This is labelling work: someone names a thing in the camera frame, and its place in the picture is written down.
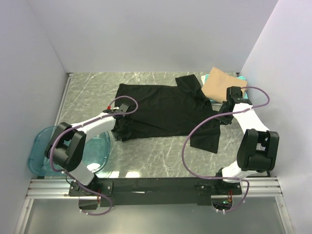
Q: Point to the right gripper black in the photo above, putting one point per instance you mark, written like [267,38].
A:
[224,121]

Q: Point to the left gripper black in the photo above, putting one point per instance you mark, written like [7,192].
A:
[126,133]

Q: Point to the black t shirt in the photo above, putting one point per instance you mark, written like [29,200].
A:
[165,111]

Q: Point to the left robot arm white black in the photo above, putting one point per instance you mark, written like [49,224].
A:
[66,146]

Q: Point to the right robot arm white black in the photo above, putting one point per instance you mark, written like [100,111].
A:
[258,149]

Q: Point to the folded teal t shirt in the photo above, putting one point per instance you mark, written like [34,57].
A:
[244,79]

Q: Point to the folded tan t shirt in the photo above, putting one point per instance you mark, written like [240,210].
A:
[217,84]

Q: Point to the blue transparent plastic bin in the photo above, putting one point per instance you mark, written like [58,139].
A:
[95,154]

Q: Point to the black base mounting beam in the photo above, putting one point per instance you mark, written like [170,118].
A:
[151,191]

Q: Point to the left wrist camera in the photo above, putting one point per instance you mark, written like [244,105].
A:
[122,109]

